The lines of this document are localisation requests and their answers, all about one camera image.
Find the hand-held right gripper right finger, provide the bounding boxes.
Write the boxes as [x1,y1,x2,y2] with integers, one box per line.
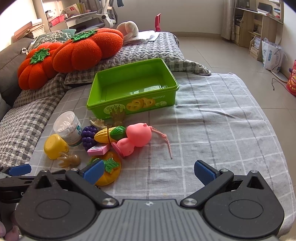
[181,160,270,208]

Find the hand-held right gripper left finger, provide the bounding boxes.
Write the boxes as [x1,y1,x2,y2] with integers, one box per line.
[30,160,119,209]

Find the orange toy pumpkin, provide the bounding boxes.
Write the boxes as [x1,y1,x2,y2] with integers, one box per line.
[89,151,122,186]

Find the pink toy pig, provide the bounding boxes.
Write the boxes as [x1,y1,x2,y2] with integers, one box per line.
[112,123,174,160]

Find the green plastic box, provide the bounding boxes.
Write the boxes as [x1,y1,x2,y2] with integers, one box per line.
[86,58,179,119]

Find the person's left hand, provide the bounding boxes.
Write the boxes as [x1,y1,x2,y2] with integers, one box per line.
[0,220,20,241]

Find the brown hand-shaped toy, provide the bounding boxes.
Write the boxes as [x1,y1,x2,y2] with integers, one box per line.
[57,152,81,168]

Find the pink toy box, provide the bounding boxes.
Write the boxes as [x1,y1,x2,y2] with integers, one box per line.
[87,144,110,156]

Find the yellow plastic cup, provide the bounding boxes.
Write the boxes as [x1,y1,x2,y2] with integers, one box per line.
[44,134,69,160]

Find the purple toy grapes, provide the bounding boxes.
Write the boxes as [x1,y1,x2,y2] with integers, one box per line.
[81,125,99,150]

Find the yellow toy corn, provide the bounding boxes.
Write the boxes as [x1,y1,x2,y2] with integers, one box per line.
[94,125,127,143]

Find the light grey grid sheet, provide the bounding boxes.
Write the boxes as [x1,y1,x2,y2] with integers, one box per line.
[30,73,294,234]

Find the cotton swab jar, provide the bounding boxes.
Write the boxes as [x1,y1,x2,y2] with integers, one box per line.
[53,111,83,147]

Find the beige coral toy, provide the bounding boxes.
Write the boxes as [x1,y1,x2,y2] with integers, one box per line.
[89,116,108,129]

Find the brown tree figure toy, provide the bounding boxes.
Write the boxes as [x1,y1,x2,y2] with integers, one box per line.
[109,108,127,127]

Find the small orange pumpkin cushion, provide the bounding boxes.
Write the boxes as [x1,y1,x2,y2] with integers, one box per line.
[18,42,63,90]

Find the grey sofa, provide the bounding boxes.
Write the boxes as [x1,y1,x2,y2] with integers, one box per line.
[0,38,33,112]

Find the large orange pumpkin cushion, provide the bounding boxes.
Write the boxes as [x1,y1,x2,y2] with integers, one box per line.
[52,28,124,73]

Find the red printed container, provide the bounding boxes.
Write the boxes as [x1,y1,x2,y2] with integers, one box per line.
[286,59,296,97]

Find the white shopping bag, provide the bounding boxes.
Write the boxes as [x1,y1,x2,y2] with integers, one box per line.
[261,38,284,74]

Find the teal patterned pillow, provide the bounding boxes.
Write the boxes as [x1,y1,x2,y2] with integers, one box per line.
[30,29,77,50]

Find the grey checkered blanket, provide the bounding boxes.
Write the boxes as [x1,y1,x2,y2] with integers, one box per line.
[0,31,212,166]

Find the stack of books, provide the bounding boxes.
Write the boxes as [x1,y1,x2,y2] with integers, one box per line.
[14,21,45,39]

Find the white papers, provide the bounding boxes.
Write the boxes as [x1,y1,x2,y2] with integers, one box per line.
[125,30,160,42]

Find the white plush toy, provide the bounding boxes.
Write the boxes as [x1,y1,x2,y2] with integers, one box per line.
[116,21,139,42]

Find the red basket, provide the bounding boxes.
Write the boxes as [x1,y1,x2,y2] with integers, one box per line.
[50,14,67,26]

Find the white desk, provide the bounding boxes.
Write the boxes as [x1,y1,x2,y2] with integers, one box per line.
[49,11,109,32]

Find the beige curtain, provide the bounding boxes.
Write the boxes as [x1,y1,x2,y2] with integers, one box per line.
[223,0,237,40]

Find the red plastic object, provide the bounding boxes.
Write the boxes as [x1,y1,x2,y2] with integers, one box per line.
[154,13,162,32]

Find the wooden shelf desk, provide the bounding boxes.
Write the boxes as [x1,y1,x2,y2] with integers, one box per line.
[233,0,285,61]

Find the white office chair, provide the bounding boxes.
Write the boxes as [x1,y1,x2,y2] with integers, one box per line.
[95,0,119,28]

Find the books on desk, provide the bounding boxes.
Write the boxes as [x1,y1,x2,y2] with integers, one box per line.
[64,2,91,15]

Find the black cable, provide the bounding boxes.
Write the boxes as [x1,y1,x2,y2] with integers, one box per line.
[271,70,289,91]

